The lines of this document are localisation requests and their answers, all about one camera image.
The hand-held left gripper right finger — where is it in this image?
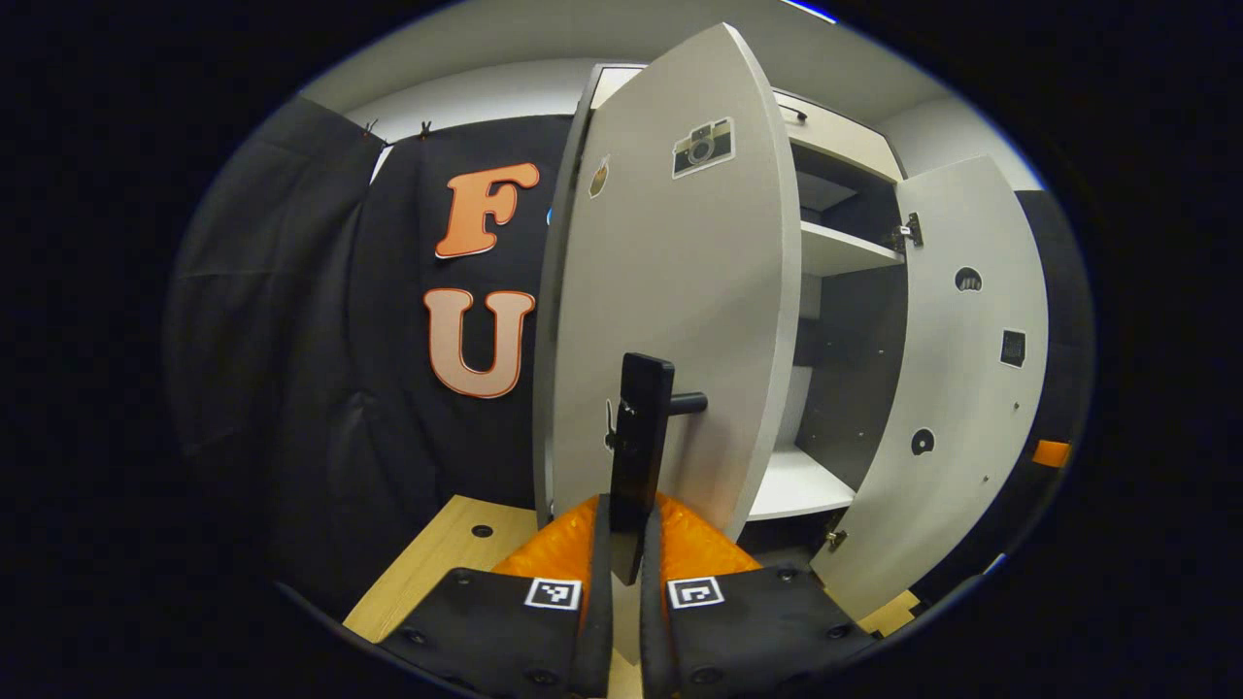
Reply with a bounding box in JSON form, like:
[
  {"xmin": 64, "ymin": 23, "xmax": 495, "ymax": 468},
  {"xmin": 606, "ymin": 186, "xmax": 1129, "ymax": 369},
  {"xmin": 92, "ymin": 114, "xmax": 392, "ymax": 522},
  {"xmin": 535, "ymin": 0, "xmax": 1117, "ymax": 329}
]
[{"xmin": 638, "ymin": 493, "xmax": 880, "ymax": 699}]

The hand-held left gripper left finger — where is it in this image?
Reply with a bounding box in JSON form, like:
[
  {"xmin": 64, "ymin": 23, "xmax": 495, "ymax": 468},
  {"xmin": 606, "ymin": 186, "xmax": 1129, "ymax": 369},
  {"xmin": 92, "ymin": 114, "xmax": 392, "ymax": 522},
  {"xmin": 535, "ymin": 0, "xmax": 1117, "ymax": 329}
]
[{"xmin": 377, "ymin": 493, "xmax": 615, "ymax": 699}]

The grey cabinet door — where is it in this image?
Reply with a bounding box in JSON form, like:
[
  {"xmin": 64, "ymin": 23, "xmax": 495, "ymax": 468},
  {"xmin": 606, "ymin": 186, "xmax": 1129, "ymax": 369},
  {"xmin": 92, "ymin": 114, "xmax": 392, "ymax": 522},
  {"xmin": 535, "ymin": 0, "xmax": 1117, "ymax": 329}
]
[
  {"xmin": 549, "ymin": 21, "xmax": 803, "ymax": 545},
  {"xmin": 811, "ymin": 155, "xmax": 1052, "ymax": 622}
]

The black door handle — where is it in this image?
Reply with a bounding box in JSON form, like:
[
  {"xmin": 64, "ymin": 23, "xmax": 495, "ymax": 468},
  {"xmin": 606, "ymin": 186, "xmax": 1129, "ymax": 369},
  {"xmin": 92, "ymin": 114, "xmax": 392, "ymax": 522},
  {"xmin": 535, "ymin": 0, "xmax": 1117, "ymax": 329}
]
[{"xmin": 604, "ymin": 351, "xmax": 710, "ymax": 586}]

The grey double-door shoe cabinet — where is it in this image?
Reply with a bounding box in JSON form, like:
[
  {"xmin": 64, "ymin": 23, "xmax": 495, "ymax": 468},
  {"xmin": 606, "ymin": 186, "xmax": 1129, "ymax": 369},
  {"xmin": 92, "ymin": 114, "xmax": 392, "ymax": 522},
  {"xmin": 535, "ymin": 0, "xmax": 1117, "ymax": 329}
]
[{"xmin": 532, "ymin": 63, "xmax": 909, "ymax": 554}]

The white cabinet bottom shelf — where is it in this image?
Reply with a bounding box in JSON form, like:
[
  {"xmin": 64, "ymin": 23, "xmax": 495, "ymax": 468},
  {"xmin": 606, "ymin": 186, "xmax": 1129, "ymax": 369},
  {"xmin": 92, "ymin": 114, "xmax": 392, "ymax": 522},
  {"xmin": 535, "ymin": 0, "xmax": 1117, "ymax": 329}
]
[{"xmin": 746, "ymin": 445, "xmax": 857, "ymax": 522}]

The white cabinet shelf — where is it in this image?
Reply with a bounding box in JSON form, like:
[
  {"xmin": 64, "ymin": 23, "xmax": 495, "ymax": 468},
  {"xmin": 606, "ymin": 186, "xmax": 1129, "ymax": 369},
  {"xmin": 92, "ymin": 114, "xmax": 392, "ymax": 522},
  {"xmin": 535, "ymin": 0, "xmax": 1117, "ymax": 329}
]
[
  {"xmin": 798, "ymin": 221, "xmax": 906, "ymax": 278},
  {"xmin": 746, "ymin": 445, "xmax": 857, "ymax": 522}
]

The light wooden base board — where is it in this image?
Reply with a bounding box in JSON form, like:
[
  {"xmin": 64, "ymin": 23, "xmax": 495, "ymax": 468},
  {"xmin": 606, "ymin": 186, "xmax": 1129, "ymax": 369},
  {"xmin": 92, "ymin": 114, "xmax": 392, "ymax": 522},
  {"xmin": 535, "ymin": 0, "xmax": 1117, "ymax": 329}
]
[{"xmin": 343, "ymin": 493, "xmax": 924, "ymax": 699}]

